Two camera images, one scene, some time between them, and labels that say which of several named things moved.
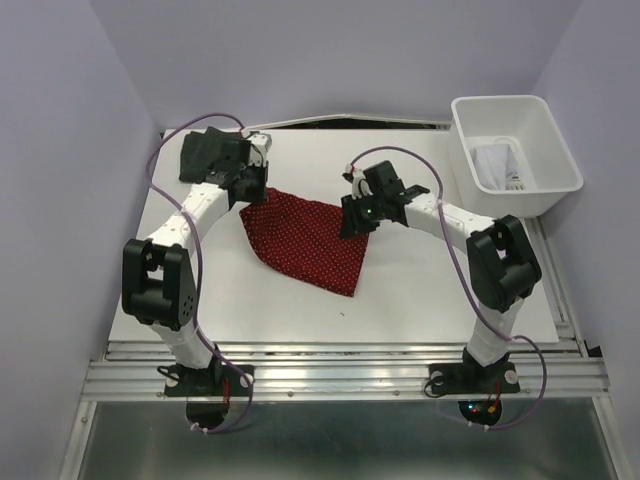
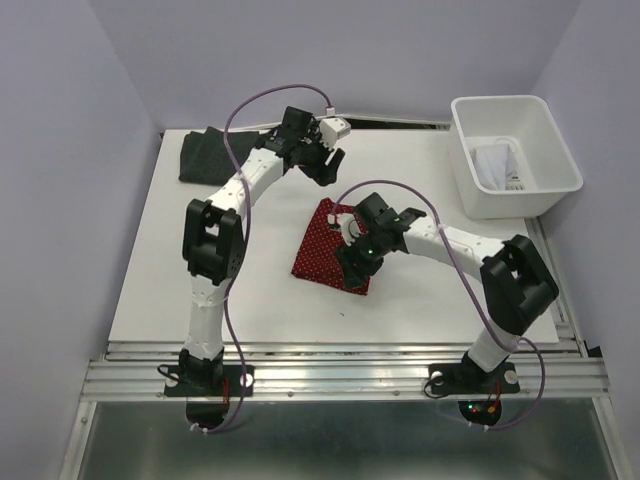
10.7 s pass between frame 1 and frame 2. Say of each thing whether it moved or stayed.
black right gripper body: moved
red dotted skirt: moved
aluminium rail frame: stayed
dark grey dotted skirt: stayed
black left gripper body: moved
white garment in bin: stayed
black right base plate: stayed
